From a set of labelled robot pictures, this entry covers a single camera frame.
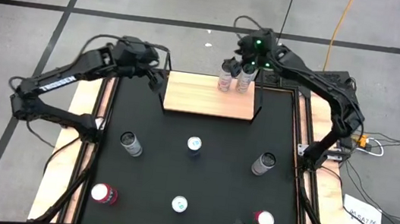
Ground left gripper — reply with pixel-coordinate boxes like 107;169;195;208
109;34;171;94

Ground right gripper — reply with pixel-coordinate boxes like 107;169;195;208
220;23;282;84

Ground white Celsius can orange print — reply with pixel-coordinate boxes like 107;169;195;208
117;130;146;159
235;65;258;96

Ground white Celsius can red print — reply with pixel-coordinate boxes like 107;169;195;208
250;150;278;178
216;58;236;93

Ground red soda can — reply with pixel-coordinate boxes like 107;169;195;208
251;209;276;224
89;181;120;207

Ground light wooden side board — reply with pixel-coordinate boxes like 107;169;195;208
26;55;119;224
283;86;370;224

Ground orange power strip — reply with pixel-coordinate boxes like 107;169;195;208
348;132;370;151

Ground wooden shelf black frame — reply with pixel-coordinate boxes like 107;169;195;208
156;51;269;126

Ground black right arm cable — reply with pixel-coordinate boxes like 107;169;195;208
231;14;264;40

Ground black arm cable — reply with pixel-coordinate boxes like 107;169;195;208
78;30;173;71
231;14;264;40

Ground thin black hanging cable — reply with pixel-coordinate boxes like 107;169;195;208
275;0;298;50

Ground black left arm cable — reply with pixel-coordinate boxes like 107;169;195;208
78;30;173;71

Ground yellow power cord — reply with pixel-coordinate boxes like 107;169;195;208
321;0;357;74

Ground white cable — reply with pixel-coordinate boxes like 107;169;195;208
364;136;387;158

